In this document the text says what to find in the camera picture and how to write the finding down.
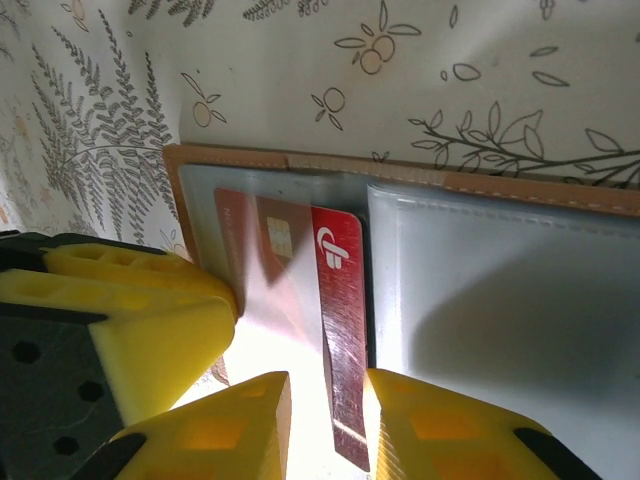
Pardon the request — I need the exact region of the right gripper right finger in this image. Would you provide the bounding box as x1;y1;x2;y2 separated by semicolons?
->
366;367;604;480

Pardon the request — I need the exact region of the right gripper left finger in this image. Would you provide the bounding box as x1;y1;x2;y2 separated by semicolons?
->
107;369;293;480

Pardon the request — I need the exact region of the red credit card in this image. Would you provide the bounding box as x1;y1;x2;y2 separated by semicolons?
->
213;187;374;474

